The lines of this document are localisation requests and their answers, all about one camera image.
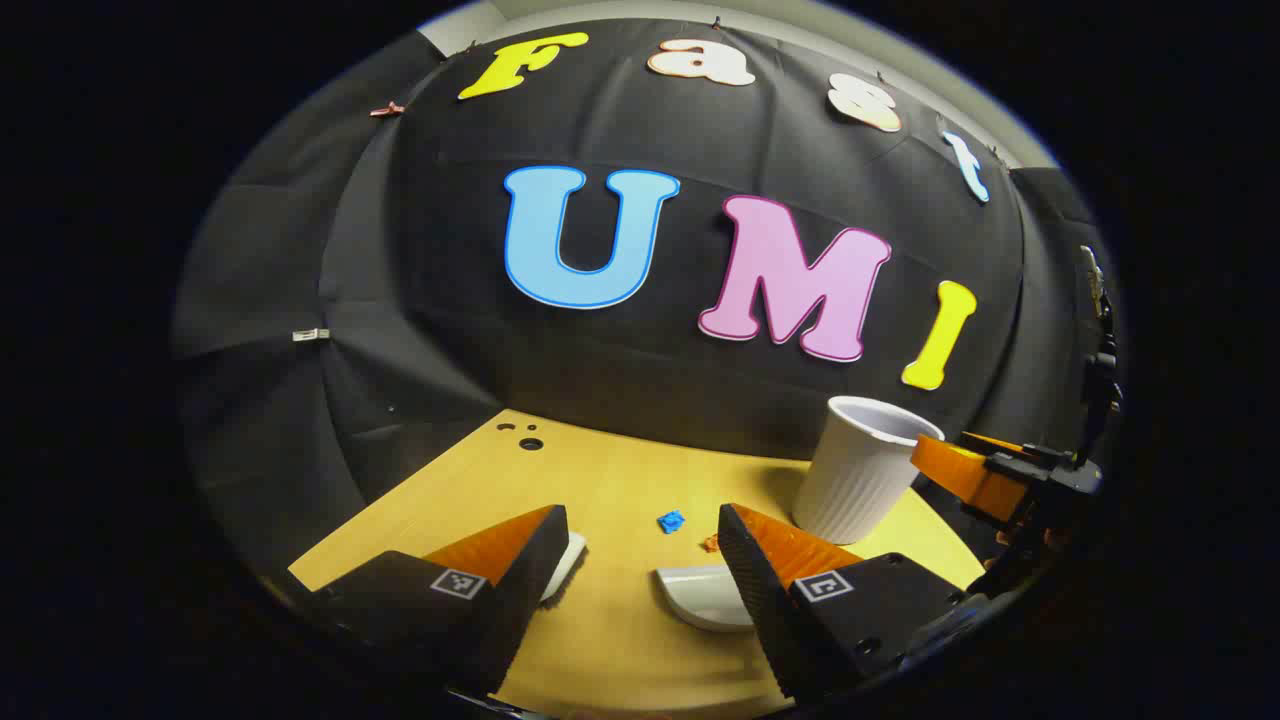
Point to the red cloth clip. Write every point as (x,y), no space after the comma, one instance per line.
(386,108)

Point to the white dustpan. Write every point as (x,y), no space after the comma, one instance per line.
(705,595)

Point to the white ribbed garbage bin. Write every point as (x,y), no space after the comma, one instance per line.
(860,470)

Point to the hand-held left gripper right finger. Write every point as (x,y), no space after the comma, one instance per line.
(750,590)

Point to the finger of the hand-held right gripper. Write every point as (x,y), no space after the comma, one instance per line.
(965,478)

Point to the small white broom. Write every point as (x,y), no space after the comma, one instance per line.
(566,560)

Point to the metal cloth clip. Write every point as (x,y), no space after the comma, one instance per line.
(310,334)

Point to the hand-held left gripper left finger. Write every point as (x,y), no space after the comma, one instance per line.
(525,590)

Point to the black backdrop cloth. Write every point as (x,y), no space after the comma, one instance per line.
(450,300)

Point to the blue paper ball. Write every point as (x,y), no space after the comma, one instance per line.
(671,521)

